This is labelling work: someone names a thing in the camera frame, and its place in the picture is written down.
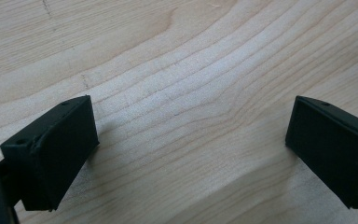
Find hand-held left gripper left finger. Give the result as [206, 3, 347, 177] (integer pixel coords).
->
[0, 94, 101, 212]

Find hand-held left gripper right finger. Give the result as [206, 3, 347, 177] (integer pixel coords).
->
[284, 95, 358, 210]

